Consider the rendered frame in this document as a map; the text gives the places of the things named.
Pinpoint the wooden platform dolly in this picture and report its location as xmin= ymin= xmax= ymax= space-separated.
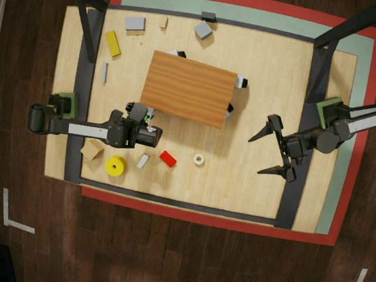
xmin=139 ymin=50 xmax=248 ymax=130

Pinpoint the yellow cylinder with centre hole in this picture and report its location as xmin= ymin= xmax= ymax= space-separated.
xmin=105 ymin=155 xmax=127 ymax=176

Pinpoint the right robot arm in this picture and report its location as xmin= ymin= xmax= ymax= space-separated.
xmin=27 ymin=94 xmax=160 ymax=149

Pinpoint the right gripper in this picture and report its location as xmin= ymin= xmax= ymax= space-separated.
xmin=109 ymin=109 xmax=163 ymax=143

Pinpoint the red toy brick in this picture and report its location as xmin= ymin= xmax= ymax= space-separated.
xmin=159 ymin=151 xmax=177 ymax=167

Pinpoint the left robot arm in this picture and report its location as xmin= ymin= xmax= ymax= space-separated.
xmin=286 ymin=101 xmax=376 ymax=165

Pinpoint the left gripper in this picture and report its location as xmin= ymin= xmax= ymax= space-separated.
xmin=248 ymin=114 xmax=309 ymax=183

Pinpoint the beige roll of masking tape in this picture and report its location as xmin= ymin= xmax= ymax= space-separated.
xmin=193 ymin=153 xmax=204 ymax=164

